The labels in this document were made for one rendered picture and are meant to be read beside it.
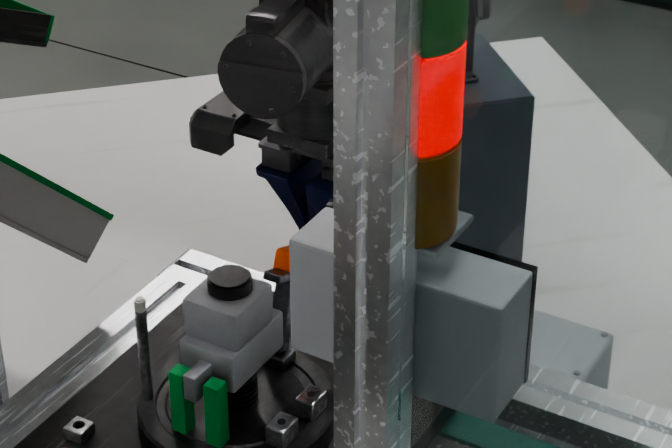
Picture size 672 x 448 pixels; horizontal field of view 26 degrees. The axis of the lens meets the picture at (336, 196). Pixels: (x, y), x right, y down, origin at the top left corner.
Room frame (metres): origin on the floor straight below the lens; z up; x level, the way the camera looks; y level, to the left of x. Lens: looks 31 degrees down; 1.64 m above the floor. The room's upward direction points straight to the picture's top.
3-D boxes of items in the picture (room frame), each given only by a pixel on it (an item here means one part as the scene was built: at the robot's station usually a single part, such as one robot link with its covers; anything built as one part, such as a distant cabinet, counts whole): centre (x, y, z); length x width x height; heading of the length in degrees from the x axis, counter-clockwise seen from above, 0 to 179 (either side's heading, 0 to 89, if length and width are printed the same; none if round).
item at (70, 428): (0.79, 0.18, 0.97); 0.02 x 0.02 x 0.01; 60
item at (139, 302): (0.80, 0.13, 1.03); 0.01 x 0.01 x 0.08
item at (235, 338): (0.79, 0.08, 1.06); 0.08 x 0.04 x 0.07; 150
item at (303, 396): (0.79, 0.02, 1.00); 0.02 x 0.01 x 0.02; 150
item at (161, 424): (0.80, 0.07, 0.98); 0.14 x 0.14 x 0.02
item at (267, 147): (0.89, 0.01, 1.13); 0.09 x 0.04 x 0.02; 60
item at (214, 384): (0.76, 0.08, 1.01); 0.01 x 0.01 x 0.05; 60
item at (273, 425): (0.76, 0.04, 1.00); 0.02 x 0.01 x 0.02; 150
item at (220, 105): (0.90, 0.01, 1.17); 0.19 x 0.06 x 0.08; 60
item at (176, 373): (0.77, 0.10, 1.01); 0.01 x 0.01 x 0.05; 60
